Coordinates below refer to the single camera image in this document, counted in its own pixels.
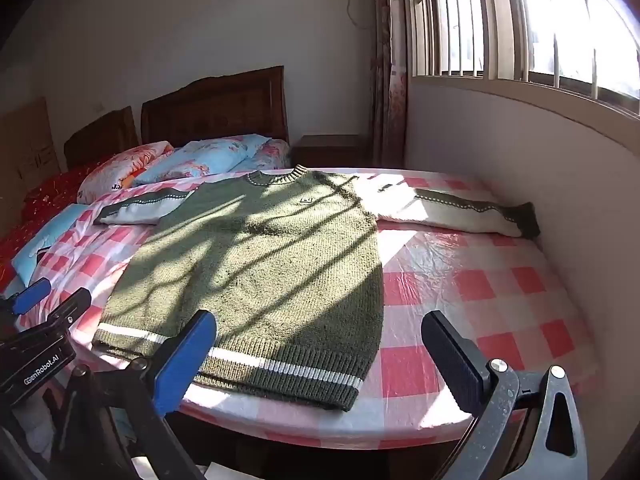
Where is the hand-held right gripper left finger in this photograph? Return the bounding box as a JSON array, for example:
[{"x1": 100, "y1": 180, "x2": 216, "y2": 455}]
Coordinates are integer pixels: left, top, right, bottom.
[{"x1": 60, "y1": 310, "x2": 218, "y2": 480}]

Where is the large wooden headboard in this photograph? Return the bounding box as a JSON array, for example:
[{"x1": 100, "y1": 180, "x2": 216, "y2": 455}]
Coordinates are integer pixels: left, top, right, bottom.
[{"x1": 140, "y1": 65, "x2": 291, "y2": 148}]

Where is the light blue cloth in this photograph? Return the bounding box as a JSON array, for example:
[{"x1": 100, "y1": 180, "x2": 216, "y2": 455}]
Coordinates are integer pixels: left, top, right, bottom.
[{"x1": 11, "y1": 203, "x2": 92, "y2": 283}]

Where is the floral curtain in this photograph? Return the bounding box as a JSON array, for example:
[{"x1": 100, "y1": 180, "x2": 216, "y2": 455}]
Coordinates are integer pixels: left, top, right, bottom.
[{"x1": 370, "y1": 0, "x2": 412, "y2": 168}]

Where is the red patterned blanket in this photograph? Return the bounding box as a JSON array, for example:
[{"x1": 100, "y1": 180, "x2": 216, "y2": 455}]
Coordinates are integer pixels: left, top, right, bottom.
[{"x1": 0, "y1": 160, "x2": 116, "y2": 293}]

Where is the red white checked bed sheet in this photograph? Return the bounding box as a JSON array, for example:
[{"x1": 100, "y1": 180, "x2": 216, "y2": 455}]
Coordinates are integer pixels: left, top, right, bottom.
[{"x1": 15, "y1": 167, "x2": 601, "y2": 448}]

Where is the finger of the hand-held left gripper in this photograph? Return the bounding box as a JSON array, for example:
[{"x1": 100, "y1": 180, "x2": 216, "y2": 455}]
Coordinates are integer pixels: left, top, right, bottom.
[
  {"x1": 9, "y1": 277, "x2": 53, "y2": 317},
  {"x1": 45, "y1": 287, "x2": 93, "y2": 335}
]

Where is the pink blue floral pillow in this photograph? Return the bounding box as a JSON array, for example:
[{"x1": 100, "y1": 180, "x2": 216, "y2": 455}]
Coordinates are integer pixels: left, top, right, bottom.
[{"x1": 240, "y1": 139, "x2": 292, "y2": 173}]

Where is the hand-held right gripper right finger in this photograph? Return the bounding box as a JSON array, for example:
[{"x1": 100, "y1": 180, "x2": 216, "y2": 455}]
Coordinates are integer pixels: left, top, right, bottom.
[{"x1": 421, "y1": 310, "x2": 588, "y2": 480}]

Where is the window security grille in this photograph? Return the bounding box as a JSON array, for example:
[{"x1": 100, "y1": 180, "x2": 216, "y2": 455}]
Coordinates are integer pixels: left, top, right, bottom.
[{"x1": 400, "y1": 0, "x2": 640, "y2": 103}]

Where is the wooden nightstand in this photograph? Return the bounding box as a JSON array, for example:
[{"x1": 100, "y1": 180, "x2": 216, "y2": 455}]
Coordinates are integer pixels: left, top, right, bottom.
[{"x1": 292, "y1": 134, "x2": 373, "y2": 170}]

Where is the green knitted sweater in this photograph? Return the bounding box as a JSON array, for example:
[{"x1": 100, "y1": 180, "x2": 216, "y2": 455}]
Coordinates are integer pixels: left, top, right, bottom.
[{"x1": 91, "y1": 164, "x2": 542, "y2": 413}]

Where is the small wooden headboard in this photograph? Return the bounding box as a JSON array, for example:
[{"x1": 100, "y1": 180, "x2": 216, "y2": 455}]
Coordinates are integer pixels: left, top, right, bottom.
[{"x1": 63, "y1": 106, "x2": 140, "y2": 168}]

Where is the large cardboard box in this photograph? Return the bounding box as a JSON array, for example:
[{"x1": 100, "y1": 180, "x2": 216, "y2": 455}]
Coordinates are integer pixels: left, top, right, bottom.
[{"x1": 0, "y1": 97, "x2": 61, "y2": 236}]

